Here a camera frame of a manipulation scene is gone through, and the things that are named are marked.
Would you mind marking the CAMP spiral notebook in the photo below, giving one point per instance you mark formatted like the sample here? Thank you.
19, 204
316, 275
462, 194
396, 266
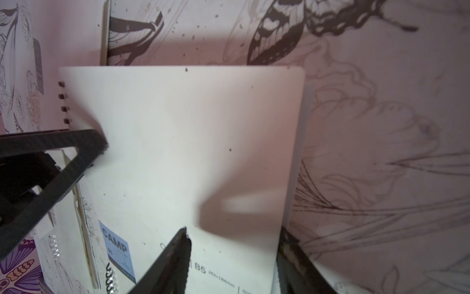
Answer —
206, 148

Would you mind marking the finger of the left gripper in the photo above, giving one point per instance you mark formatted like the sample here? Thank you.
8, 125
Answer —
32, 184

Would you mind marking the small clear-spiral notebook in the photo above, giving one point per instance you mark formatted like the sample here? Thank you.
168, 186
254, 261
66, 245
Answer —
71, 247

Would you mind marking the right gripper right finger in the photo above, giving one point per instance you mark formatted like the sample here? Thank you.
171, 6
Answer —
296, 273

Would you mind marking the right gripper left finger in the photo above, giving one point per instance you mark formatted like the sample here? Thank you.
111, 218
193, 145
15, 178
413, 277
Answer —
169, 273

